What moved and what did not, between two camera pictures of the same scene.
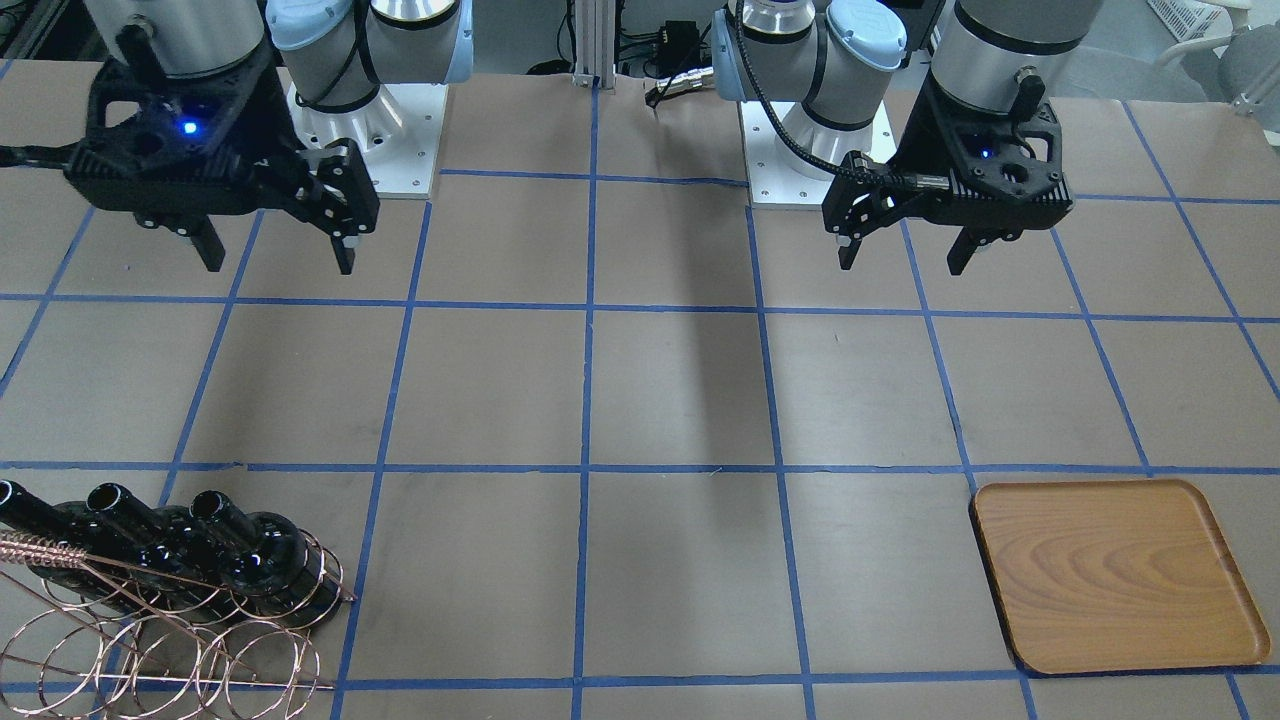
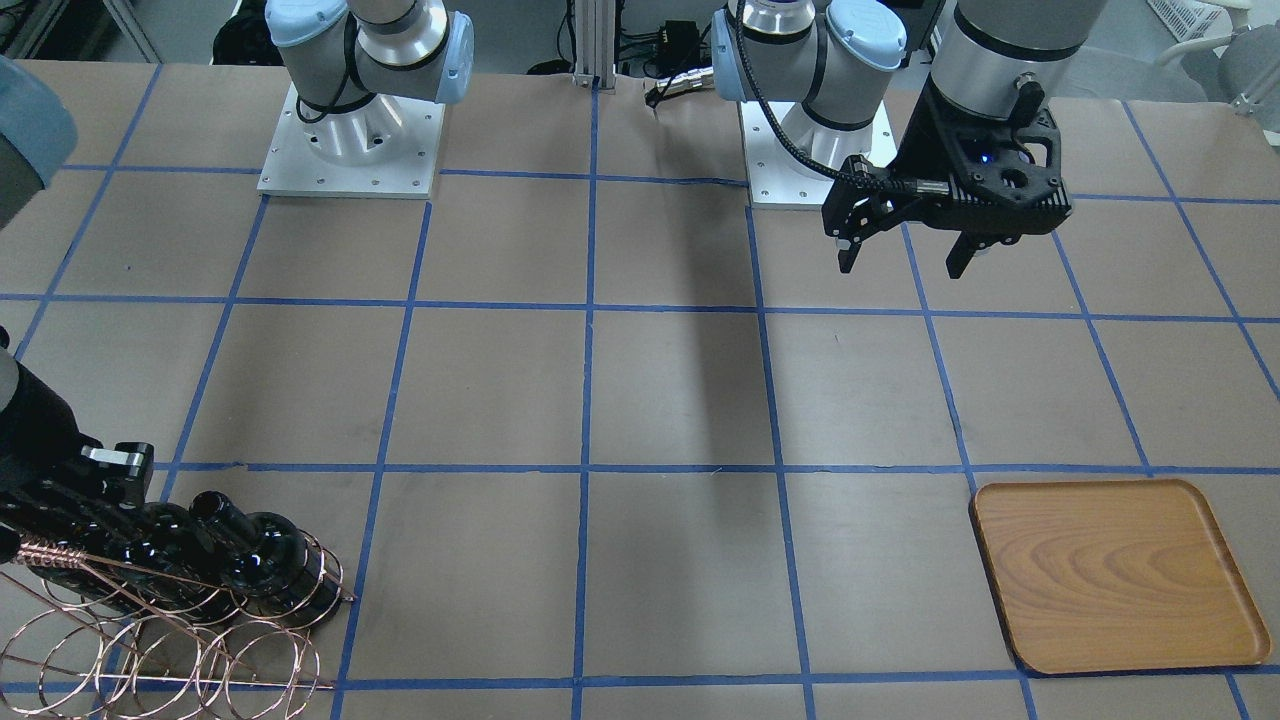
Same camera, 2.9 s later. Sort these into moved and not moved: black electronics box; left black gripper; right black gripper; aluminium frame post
Moved: left black gripper
Not moved: aluminium frame post; right black gripper; black electronics box
